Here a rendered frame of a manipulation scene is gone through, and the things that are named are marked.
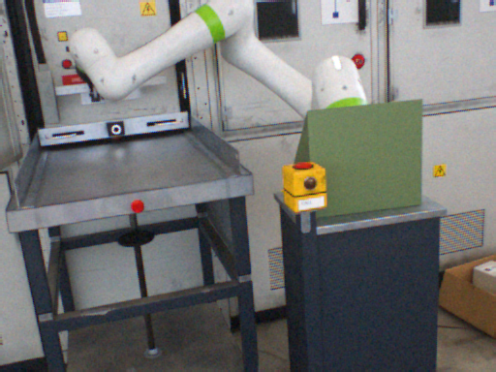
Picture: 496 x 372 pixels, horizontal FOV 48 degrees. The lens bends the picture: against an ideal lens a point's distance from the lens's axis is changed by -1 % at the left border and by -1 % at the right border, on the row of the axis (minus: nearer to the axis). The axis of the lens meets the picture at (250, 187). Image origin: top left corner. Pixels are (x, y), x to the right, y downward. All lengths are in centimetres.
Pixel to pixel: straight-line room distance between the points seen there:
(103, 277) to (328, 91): 118
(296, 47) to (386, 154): 87
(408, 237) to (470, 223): 130
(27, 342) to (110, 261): 44
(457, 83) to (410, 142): 112
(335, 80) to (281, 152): 73
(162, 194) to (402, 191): 61
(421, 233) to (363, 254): 16
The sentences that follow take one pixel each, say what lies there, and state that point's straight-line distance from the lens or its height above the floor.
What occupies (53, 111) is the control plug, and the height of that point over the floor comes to 99.
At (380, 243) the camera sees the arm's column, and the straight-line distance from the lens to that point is 145.
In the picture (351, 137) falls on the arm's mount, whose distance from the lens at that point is 139.
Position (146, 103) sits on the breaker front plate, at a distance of 213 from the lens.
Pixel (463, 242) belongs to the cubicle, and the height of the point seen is 18.
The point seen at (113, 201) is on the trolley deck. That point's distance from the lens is 144.
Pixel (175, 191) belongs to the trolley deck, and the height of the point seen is 83.
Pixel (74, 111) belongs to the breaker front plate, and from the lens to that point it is 212.
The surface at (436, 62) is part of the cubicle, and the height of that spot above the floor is 101.
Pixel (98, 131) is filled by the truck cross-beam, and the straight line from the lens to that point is 212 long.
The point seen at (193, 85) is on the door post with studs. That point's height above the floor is 102.
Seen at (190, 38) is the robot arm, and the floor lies 120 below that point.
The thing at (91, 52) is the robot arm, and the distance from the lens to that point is 167.
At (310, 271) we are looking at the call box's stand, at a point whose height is 64.
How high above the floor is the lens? 124
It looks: 17 degrees down
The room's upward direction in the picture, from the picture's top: 5 degrees counter-clockwise
